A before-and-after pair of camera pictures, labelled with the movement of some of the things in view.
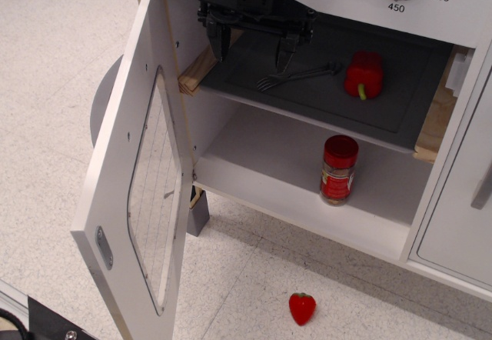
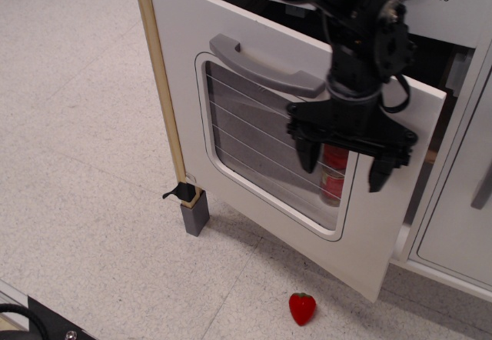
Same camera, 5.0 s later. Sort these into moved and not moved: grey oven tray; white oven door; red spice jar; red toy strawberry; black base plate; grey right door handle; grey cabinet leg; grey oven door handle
Moved: grey oven door handle; white oven door; grey oven tray
Not moved: grey right door handle; grey cabinet leg; red spice jar; black base plate; red toy strawberry
